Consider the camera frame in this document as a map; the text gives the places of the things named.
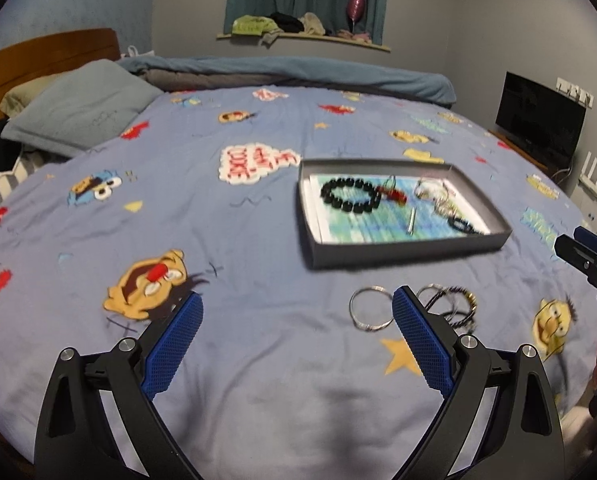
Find green cloth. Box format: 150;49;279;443
232;14;282;43

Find small dark bead bracelet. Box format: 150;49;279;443
441;286;479;329

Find pink balloon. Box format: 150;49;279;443
346;0;365;33

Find grey blue pillow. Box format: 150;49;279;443
1;58;163;158

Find blue green printed paper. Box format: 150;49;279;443
306;174;459;243

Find beige cloth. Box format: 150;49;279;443
298;11;327;37

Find red bead bracelet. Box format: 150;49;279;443
377;176;409;207

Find grey blanket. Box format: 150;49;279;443
141;69;274;92

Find wooden television stand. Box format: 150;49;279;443
489;129;549;171

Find pearl bracelet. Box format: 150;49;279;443
415;177;453;202

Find beige pillow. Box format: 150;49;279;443
0;72;64;116

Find striped grey white cloth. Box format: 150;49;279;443
0;160;44;228

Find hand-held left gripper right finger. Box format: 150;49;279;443
391;285;565;480

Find large black bead bracelet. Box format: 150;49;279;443
321;177;380;216

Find black television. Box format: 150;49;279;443
495;71;587;168

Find silver ring bangle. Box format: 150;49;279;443
349;286;395;333

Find white wall hooks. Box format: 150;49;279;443
556;77;595;107

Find grey shallow cardboard box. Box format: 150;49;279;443
297;158;513;271

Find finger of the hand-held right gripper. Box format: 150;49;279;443
573;226;597;261
553;236;597;306

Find black cloth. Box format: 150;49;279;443
269;11;304;33

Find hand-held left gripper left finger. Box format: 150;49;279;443
33;291;205;480

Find wooden headboard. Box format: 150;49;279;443
0;28;122;126

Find rolled blue duvet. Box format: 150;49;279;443
117;55;455;106

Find dark blue sparkling bracelet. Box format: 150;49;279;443
449;216;485;235

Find cartoon printed blue bed sheet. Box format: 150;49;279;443
0;85;597;480

